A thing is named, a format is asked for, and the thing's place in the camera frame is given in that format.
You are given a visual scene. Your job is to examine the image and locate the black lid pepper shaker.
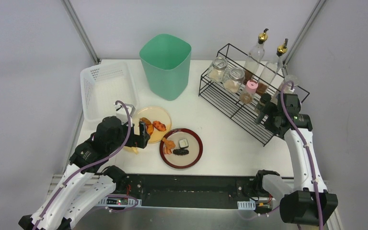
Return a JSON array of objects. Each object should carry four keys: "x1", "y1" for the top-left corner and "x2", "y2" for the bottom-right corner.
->
[{"x1": 254, "y1": 93, "x2": 272, "y2": 114}]

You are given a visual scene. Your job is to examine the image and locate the black wire rack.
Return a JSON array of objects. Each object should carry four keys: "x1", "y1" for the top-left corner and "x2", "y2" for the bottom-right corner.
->
[{"x1": 198, "y1": 43, "x2": 310, "y2": 146}]

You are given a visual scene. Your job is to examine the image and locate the pink lid spice shaker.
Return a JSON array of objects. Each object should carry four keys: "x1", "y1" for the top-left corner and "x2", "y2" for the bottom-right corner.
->
[{"x1": 239, "y1": 80, "x2": 258, "y2": 104}]

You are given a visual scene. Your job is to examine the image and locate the cream plate with leaf pattern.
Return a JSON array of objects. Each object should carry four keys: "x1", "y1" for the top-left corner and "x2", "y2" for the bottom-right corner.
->
[{"x1": 132, "y1": 106, "x2": 172, "y2": 144}]

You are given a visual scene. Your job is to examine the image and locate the silver lid spice jar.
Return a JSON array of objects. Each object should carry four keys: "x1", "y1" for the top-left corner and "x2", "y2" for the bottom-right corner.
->
[{"x1": 271, "y1": 75, "x2": 299, "y2": 105}]

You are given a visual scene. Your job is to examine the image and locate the glass jar with rice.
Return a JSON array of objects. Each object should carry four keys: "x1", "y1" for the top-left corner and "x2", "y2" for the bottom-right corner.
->
[{"x1": 223, "y1": 67, "x2": 245, "y2": 93}]

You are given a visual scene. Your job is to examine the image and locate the red rimmed plate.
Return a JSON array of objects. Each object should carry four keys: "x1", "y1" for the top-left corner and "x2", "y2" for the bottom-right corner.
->
[{"x1": 159, "y1": 128, "x2": 204, "y2": 170}]

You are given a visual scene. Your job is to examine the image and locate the gold spout oil bottle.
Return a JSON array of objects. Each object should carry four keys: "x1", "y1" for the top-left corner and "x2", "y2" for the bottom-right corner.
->
[{"x1": 243, "y1": 28, "x2": 269, "y2": 85}]

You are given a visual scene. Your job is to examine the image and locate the glass jar with grains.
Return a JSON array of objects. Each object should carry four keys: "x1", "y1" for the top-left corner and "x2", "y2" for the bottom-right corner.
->
[{"x1": 207, "y1": 57, "x2": 228, "y2": 82}]

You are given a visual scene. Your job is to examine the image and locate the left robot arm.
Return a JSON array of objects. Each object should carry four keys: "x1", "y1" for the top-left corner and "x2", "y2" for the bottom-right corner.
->
[{"x1": 18, "y1": 116, "x2": 150, "y2": 230}]

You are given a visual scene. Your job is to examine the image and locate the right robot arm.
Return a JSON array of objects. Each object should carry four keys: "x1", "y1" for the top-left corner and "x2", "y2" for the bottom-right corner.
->
[{"x1": 251, "y1": 93, "x2": 338, "y2": 229}]

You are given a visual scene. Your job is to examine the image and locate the fried chicken wing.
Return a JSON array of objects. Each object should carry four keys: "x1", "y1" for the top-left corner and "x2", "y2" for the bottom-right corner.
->
[{"x1": 140, "y1": 117, "x2": 154, "y2": 136}]

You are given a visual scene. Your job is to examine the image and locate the yellow mug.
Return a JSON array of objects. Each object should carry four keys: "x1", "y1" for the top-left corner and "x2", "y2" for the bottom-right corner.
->
[{"x1": 123, "y1": 146, "x2": 139, "y2": 155}]

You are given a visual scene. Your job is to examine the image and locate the shrimp piece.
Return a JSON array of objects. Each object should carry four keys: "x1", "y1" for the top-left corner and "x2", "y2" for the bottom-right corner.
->
[{"x1": 163, "y1": 147, "x2": 172, "y2": 155}]

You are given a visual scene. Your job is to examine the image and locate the fried chicken nugget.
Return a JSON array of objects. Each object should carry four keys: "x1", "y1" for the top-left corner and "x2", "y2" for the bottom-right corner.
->
[{"x1": 162, "y1": 138, "x2": 176, "y2": 150}]

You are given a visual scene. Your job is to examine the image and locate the black sea cucumber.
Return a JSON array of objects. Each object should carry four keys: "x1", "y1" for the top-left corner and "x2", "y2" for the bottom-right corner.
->
[{"x1": 172, "y1": 149, "x2": 189, "y2": 156}]

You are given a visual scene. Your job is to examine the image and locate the sushi roll piece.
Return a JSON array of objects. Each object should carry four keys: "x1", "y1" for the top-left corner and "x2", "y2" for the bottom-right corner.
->
[{"x1": 179, "y1": 138, "x2": 189, "y2": 149}]

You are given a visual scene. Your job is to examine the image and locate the white plastic basket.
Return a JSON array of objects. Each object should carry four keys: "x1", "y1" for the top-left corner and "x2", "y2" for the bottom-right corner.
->
[{"x1": 80, "y1": 61, "x2": 139, "y2": 124}]

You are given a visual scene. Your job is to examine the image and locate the green plastic bin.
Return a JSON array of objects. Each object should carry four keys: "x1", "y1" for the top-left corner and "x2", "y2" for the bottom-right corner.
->
[{"x1": 139, "y1": 34, "x2": 192, "y2": 101}]

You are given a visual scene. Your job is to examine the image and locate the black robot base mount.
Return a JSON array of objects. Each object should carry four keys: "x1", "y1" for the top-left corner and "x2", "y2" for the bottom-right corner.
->
[{"x1": 114, "y1": 174, "x2": 270, "y2": 209}]

